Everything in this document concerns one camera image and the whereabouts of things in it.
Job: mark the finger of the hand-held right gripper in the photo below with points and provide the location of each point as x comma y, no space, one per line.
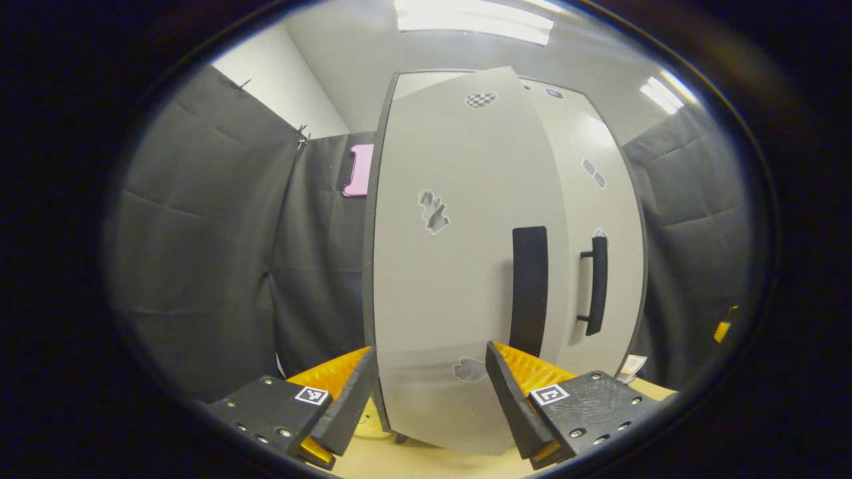
722,327

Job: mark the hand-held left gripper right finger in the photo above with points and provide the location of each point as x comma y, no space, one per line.
516,406

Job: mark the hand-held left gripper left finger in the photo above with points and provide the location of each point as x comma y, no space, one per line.
346,406

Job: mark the grey shoe cabinet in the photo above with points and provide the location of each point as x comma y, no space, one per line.
368,279

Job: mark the grey cabinet door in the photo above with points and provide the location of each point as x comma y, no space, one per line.
612,199
452,279

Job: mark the white book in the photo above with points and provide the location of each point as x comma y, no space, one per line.
631,366

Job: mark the small ceiling light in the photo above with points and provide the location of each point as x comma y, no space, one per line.
662,93

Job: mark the large ceiling light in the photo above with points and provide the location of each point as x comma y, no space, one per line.
472,20

